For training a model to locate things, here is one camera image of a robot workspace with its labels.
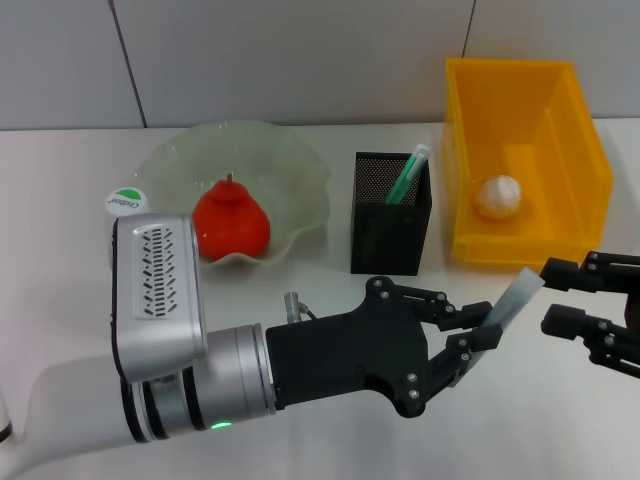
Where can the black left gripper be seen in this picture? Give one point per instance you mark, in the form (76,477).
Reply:
(350,355)

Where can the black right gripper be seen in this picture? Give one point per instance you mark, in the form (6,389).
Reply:
(632,310)

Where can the silver marker pen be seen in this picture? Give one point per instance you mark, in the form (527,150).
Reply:
(515,300)

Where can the white paper ball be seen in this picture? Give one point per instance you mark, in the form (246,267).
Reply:
(497,197)

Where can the red pear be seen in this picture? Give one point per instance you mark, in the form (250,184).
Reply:
(235,225)

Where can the clear water bottle green label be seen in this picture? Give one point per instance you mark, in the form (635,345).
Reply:
(127,200)

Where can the black mesh pen holder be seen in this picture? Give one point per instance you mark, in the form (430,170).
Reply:
(390,240)

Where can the translucent green wavy glass plate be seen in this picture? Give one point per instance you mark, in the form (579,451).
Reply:
(290,175)

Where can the yellow plastic storage bin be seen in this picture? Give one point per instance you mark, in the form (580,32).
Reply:
(565,200)

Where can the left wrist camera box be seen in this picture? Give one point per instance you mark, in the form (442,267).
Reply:
(155,290)

